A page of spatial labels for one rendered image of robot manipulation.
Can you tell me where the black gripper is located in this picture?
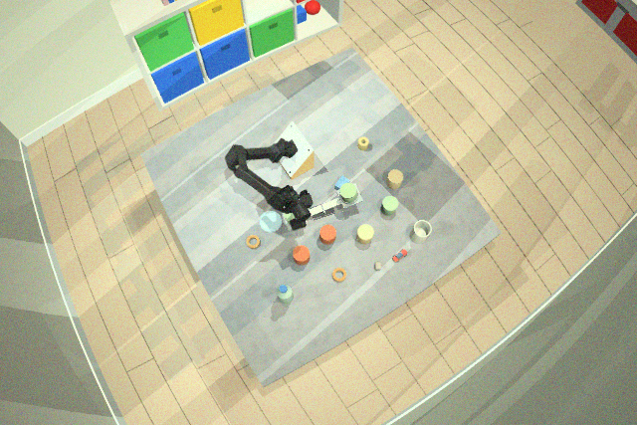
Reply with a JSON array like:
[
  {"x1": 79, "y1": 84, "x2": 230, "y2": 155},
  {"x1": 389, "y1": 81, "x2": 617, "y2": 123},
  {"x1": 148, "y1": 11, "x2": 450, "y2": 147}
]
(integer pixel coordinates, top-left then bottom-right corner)
[{"x1": 290, "y1": 217, "x2": 307, "y2": 231}]

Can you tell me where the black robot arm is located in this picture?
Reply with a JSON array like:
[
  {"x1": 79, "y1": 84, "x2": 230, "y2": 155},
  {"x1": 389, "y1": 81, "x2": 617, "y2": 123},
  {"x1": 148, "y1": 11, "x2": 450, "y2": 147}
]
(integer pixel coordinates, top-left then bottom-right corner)
[{"x1": 225, "y1": 137, "x2": 314, "y2": 223}]

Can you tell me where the light blue block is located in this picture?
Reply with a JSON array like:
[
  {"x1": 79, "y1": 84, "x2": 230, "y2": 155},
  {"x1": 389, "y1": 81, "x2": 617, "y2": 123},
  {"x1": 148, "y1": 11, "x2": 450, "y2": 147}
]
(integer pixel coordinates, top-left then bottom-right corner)
[{"x1": 334, "y1": 176, "x2": 350, "y2": 190}]

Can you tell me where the red toy car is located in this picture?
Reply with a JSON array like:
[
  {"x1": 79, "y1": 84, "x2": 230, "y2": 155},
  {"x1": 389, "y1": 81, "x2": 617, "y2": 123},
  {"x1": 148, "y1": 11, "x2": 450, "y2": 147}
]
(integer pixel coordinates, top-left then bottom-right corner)
[{"x1": 392, "y1": 249, "x2": 407, "y2": 263}]

